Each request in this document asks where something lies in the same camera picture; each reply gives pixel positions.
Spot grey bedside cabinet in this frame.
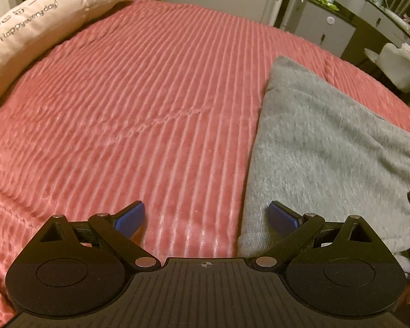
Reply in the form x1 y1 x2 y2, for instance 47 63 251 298
282 0 358 57

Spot grey shell-back chair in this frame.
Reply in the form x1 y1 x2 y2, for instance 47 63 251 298
364 42 410 93

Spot pink ribbed blanket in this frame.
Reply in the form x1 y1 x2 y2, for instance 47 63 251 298
0 0 410 317

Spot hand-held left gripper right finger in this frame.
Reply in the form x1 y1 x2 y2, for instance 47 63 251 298
254 200 375 268

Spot white tower appliance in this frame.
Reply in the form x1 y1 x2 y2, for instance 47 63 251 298
273 0 293 30

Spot pale pink plush pillow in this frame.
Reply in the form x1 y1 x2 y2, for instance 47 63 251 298
0 0 136 113

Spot grey pants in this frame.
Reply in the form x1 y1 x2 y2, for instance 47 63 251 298
237 55 410 278

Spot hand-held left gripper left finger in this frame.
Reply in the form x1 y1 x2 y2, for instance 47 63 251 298
41 200 160 269

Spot grey vanity desk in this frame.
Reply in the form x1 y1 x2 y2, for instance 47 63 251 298
338 0 410 52

